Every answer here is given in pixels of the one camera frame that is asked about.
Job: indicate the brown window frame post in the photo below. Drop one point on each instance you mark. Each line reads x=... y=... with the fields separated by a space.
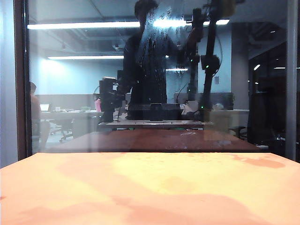
x=21 y=82

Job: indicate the short ceiling light strip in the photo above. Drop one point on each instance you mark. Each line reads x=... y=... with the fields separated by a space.
x=86 y=57

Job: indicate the small gray wall panel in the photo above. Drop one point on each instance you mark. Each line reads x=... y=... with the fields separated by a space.
x=217 y=80

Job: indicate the white robot platform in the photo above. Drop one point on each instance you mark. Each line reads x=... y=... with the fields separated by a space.
x=152 y=123

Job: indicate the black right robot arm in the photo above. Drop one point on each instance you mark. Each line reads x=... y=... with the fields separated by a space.
x=213 y=7

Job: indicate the long ceiling light strip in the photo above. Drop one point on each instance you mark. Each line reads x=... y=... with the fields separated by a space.
x=82 y=24

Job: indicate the black office chair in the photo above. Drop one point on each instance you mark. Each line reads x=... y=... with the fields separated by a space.
x=63 y=127

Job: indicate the dark standing person silhouette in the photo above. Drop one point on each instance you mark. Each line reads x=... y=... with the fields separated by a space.
x=150 y=82

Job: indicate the large glass pane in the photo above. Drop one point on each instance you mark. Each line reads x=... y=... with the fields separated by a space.
x=77 y=77

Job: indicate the gray window frame post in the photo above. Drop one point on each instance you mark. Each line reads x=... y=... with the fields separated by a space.
x=292 y=82

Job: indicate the white office desk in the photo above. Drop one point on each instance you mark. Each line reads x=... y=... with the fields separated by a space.
x=77 y=113

